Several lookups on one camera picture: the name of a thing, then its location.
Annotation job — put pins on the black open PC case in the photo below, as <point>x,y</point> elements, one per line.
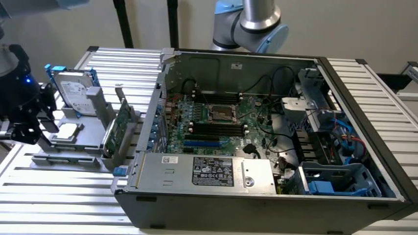
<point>261,210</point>

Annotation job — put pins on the grey power supply unit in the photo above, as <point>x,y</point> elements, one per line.
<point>184,173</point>

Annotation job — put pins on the CPU socket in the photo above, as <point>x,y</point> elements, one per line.
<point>221,113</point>

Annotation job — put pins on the black expansion slot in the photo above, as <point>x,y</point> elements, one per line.
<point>202,137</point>

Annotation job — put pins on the blue case latch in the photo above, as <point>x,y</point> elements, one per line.
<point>120,171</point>

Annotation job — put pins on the blue expansion slot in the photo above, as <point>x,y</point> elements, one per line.
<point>201,143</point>

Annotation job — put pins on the grey disk bay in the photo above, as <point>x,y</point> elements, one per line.
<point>340,171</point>

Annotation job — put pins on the blue bay caddy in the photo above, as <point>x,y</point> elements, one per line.
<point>321,188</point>

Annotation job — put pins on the silver hard disk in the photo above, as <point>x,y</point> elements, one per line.
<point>76,93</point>

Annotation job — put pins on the black RAM slot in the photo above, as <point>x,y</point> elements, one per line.
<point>217,93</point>
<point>217,127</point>
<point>217,131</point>
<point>217,99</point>
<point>217,124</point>
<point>217,96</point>

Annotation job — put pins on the grey parts rack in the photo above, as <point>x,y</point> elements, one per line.
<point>89,137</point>

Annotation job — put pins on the black stand pole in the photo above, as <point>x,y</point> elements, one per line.
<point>124,22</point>
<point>173,22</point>

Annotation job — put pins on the green graphics card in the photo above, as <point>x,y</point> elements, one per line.
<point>120,122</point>

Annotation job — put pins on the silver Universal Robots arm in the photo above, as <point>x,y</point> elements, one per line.
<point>255,19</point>

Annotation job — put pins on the silver CPU chip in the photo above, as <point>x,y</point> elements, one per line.
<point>68,131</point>

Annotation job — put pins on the green motherboard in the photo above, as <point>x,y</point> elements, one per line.
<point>259,122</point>

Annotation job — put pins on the blue disk caddy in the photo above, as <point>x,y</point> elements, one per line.
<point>57,68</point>

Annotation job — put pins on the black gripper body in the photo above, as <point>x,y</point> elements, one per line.
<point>18,88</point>

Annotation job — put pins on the grey case corner bracket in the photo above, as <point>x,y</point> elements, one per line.
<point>168,55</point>

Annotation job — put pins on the black block beside table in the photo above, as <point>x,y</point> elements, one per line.
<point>393,82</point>

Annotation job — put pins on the aluminium profile frame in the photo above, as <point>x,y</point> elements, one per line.
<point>409,71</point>

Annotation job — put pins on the grey metal disk cage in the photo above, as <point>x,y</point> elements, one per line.
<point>311,83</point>

